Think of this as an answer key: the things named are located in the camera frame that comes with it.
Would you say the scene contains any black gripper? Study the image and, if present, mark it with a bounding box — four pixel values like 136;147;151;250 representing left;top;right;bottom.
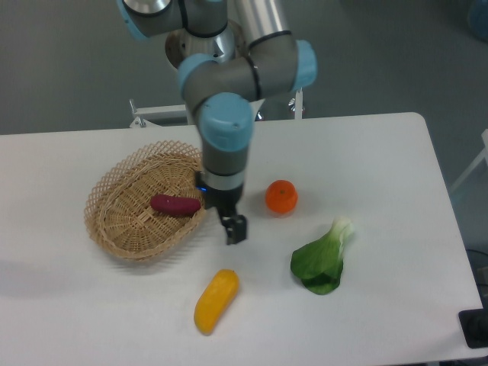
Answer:
194;171;247;245

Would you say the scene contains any purple sweet potato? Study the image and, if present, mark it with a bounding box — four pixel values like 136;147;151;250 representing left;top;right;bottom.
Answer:
149;194;201;217

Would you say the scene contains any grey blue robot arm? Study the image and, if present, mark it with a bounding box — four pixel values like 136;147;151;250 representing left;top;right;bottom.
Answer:
117;1;318;244

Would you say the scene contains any woven wicker basket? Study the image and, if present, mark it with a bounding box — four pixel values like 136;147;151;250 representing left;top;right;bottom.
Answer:
84;140;206;261

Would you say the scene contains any orange tangerine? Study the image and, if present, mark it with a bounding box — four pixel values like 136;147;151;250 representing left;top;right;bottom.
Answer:
265;179;298;216

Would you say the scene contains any yellow mango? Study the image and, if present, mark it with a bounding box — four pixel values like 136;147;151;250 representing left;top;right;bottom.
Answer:
194;269;239;336

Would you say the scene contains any green bok choy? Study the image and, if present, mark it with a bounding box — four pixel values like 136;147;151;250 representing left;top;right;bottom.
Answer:
290;217;354;296

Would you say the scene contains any black box at table edge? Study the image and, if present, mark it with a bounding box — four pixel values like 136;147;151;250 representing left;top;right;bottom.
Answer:
458;309;487;349

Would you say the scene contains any blue object top right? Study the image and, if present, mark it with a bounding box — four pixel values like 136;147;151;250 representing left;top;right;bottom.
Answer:
467;0;488;41

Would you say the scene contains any white frame at right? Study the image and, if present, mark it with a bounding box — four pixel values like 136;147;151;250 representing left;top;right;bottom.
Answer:
449;130;487;195

